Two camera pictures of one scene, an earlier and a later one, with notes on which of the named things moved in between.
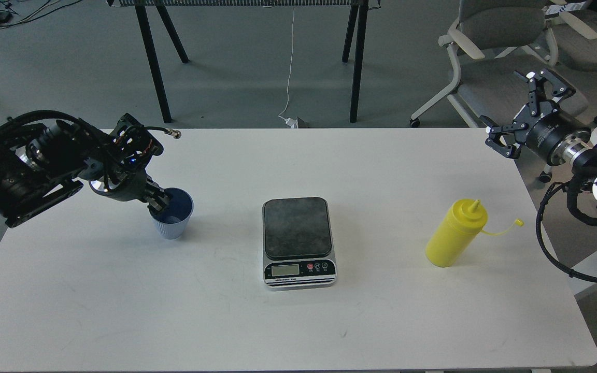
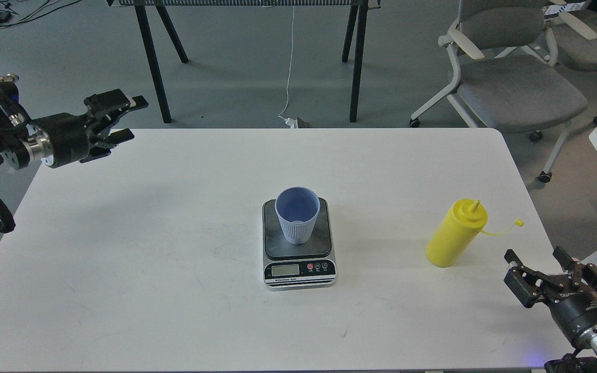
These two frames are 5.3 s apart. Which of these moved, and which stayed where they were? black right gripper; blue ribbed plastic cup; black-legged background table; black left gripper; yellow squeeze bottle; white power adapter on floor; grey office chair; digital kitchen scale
Moved: blue ribbed plastic cup; black right gripper; black left gripper
Stayed: black-legged background table; digital kitchen scale; white power adapter on floor; grey office chair; yellow squeeze bottle
